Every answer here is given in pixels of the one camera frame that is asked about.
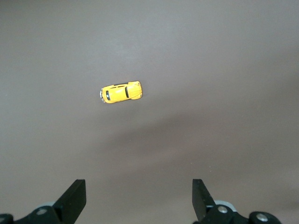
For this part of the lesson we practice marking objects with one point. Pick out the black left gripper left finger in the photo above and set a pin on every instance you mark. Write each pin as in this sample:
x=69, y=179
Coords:
x=72, y=200

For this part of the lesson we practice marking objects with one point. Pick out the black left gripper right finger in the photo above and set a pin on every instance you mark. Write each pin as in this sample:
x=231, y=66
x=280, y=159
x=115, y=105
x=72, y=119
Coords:
x=201, y=200

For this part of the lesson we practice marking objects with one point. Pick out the yellow beetle toy car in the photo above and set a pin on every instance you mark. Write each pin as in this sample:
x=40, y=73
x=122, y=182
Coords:
x=119, y=93

